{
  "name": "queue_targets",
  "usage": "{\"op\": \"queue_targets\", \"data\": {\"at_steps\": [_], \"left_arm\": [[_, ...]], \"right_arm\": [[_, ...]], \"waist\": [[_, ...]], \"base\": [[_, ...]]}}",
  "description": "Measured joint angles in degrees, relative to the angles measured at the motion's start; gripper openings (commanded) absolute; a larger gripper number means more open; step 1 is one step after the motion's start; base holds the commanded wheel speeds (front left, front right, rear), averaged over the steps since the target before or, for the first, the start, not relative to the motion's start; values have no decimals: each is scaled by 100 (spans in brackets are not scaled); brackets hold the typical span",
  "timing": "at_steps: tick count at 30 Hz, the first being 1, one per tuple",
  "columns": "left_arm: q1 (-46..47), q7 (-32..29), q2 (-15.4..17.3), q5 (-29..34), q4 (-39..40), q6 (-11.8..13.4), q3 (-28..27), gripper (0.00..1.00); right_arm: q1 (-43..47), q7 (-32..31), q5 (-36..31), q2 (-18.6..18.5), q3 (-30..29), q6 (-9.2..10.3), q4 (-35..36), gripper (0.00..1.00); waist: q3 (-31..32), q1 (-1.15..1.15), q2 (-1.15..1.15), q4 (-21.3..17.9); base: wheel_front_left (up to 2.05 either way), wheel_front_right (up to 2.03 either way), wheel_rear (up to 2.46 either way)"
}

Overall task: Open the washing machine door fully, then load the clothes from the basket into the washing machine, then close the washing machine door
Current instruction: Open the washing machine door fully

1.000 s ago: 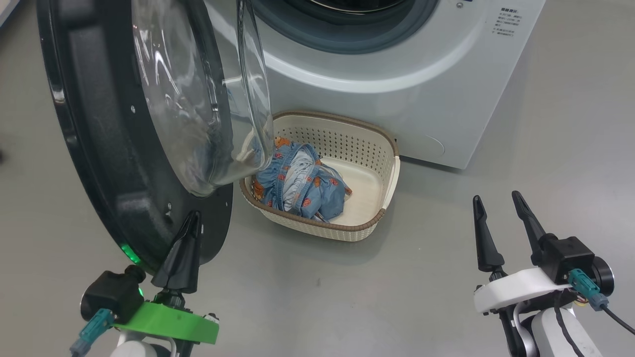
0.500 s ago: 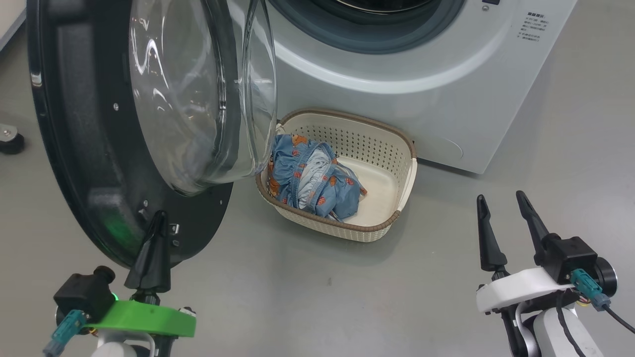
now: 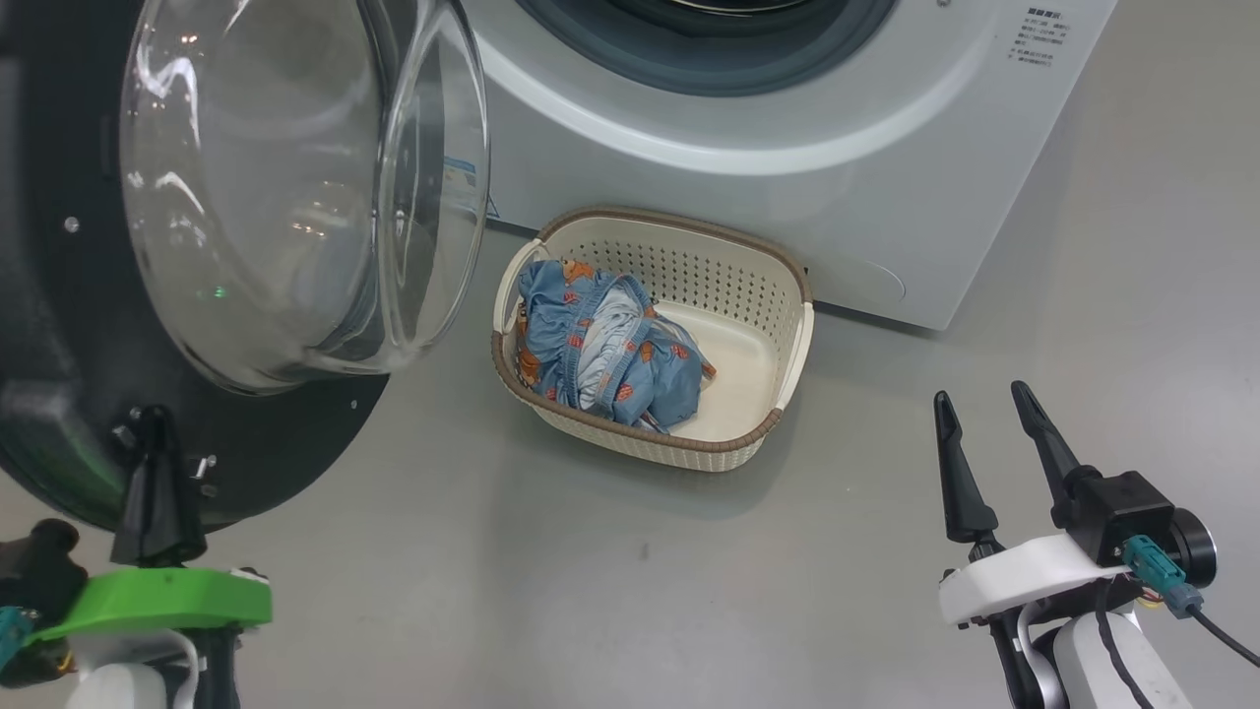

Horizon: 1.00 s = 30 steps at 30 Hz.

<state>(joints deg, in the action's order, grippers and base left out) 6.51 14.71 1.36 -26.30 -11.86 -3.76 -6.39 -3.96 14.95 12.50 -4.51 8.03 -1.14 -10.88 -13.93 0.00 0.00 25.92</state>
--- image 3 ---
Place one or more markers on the blue patterned garment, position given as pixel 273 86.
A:
pixel 551 315

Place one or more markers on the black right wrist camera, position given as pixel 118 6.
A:
pixel 1132 512

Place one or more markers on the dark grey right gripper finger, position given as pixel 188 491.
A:
pixel 965 492
pixel 1058 463

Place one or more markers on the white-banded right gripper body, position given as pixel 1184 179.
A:
pixel 1024 581

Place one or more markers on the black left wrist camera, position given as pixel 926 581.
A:
pixel 39 571

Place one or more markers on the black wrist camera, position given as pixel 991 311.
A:
pixel 39 571
pixel 1132 512

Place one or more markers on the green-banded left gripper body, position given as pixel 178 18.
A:
pixel 167 599

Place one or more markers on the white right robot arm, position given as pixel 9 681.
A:
pixel 1083 670

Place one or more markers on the black-rimmed glass washer door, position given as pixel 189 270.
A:
pixel 59 374

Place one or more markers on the cream perforated laundry basket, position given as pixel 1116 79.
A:
pixel 748 374

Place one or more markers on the white Hisense washing machine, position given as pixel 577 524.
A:
pixel 886 197

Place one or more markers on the blue energy label sticker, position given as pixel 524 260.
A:
pixel 493 207

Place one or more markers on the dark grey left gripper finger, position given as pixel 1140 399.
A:
pixel 179 522
pixel 143 512

